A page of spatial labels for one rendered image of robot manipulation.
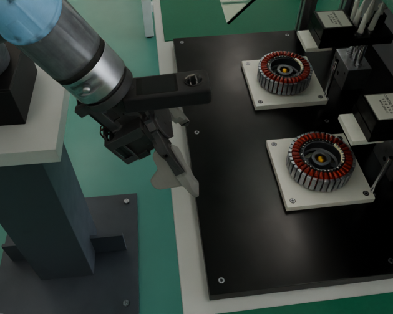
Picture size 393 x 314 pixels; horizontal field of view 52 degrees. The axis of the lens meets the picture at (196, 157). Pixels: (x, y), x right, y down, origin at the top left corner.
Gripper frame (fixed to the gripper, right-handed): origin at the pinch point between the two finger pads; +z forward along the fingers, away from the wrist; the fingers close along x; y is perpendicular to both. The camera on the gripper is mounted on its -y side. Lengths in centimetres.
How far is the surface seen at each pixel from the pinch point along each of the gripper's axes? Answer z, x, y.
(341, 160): 14.2, 1.6, -19.7
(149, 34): 67, -161, 48
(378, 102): 7.3, -1.1, -28.2
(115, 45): 59, -157, 66
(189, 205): 7.4, 2.8, 6.1
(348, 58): 19.1, -24.6, -29.3
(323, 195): 15.7, 5.7, -14.8
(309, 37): 9.4, -24.7, -23.7
